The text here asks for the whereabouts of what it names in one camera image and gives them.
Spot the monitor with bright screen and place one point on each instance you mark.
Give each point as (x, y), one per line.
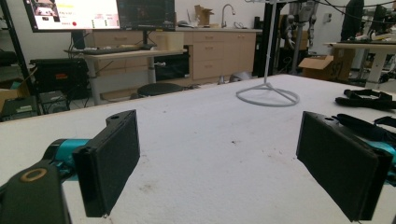
(74, 14)

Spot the large cardboard box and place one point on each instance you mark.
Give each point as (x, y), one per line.
(323, 67)

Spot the wooden cabinet counter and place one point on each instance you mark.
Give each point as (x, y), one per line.
(218, 53)

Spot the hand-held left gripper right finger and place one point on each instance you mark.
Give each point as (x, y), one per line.
(339, 165)

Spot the small open cardboard box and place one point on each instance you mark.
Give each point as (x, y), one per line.
(203, 15)

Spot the black round stool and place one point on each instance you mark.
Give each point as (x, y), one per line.
(159, 88)

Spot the black computer tower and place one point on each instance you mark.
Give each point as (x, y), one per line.
(18, 108)
(53, 101)

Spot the black keyboard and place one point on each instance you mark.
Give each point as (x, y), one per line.
(106, 50)

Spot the metal faucet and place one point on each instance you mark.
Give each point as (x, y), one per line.
(224, 12)

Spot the white foam mat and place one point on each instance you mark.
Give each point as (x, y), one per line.
(202, 140)

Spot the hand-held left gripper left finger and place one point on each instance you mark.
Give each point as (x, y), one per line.
(106, 161)

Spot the grey robot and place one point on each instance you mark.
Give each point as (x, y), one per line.
(299, 18)

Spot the black equipment case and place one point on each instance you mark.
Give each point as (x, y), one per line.
(60, 77)

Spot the black frame post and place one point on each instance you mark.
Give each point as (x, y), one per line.
(267, 40)
(14, 40)

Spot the light wooden side table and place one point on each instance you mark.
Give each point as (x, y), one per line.
(364, 46)

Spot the standing desk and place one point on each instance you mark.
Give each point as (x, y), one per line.
(134, 54)

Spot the monitor with dark screen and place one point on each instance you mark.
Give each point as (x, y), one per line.
(146, 14)

